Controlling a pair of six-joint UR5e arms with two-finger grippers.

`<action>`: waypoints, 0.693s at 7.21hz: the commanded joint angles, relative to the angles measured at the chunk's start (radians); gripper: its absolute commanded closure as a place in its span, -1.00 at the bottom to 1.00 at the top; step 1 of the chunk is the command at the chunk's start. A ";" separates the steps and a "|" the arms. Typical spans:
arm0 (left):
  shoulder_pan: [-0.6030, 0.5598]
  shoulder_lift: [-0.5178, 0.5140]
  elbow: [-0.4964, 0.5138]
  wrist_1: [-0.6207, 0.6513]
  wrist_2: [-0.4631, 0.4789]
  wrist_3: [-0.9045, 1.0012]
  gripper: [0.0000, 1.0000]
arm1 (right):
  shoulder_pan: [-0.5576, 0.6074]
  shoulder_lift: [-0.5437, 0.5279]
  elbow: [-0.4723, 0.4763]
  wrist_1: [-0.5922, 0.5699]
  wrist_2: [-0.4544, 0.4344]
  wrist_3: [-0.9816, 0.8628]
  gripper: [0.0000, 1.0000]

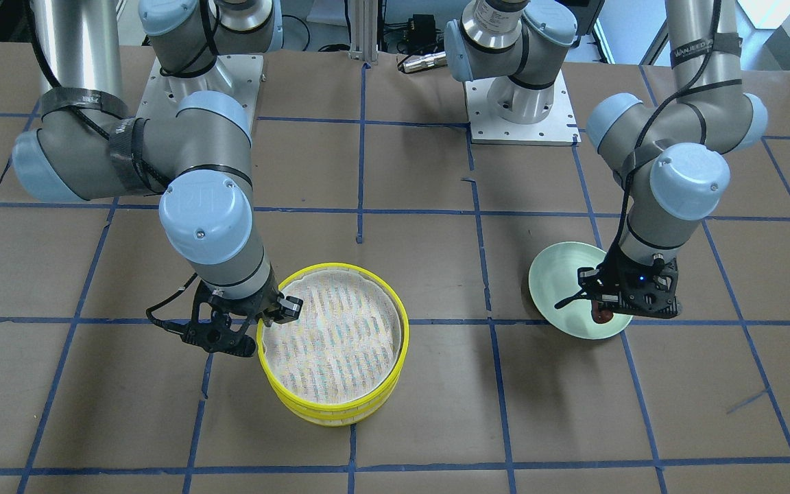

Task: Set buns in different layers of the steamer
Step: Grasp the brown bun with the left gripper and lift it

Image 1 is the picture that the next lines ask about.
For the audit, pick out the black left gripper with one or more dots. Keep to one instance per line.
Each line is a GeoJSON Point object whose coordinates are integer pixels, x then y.
{"type": "Point", "coordinates": [590, 277]}

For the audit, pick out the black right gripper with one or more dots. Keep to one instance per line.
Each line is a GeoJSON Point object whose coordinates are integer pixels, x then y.
{"type": "Point", "coordinates": [262, 302]}

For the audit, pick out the brown bun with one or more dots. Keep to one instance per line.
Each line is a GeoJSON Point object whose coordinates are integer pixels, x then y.
{"type": "Point", "coordinates": [599, 313]}

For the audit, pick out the yellow steamer layer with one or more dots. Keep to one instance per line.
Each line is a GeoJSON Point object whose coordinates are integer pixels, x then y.
{"type": "Point", "coordinates": [352, 334]}
{"type": "Point", "coordinates": [335, 415]}

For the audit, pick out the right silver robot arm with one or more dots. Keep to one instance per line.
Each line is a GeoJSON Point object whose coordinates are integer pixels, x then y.
{"type": "Point", "coordinates": [197, 160]}

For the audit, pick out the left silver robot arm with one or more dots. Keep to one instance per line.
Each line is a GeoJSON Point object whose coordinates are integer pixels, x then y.
{"type": "Point", "coordinates": [668, 159]}

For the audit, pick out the light green plate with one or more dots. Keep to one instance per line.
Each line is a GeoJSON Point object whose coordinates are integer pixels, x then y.
{"type": "Point", "coordinates": [553, 277]}

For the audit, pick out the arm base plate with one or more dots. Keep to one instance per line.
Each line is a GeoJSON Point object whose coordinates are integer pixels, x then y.
{"type": "Point", "coordinates": [237, 75]}
{"type": "Point", "coordinates": [502, 113]}

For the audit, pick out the aluminium frame post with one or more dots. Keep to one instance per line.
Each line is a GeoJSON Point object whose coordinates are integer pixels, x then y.
{"type": "Point", "coordinates": [364, 23]}

